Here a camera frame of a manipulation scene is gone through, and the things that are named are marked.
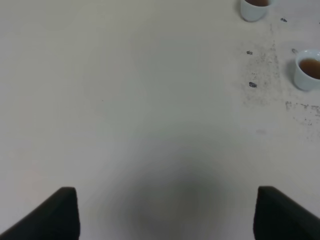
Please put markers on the near pale blue teacup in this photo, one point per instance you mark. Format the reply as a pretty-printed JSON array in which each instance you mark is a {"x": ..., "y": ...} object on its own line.
[{"x": 307, "y": 72}]

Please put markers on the far pale blue teacup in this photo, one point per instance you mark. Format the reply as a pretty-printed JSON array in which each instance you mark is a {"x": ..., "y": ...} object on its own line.
[{"x": 254, "y": 10}]

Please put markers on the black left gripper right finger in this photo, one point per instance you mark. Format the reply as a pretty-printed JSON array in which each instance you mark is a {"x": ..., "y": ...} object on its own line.
[{"x": 278, "y": 217}]

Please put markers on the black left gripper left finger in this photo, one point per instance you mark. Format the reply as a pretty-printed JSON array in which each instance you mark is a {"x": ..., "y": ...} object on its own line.
[{"x": 57, "y": 218}]

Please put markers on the pale blue teacup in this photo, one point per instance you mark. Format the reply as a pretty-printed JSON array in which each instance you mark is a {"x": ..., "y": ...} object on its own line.
[
  {"x": 307, "y": 72},
  {"x": 254, "y": 10}
]

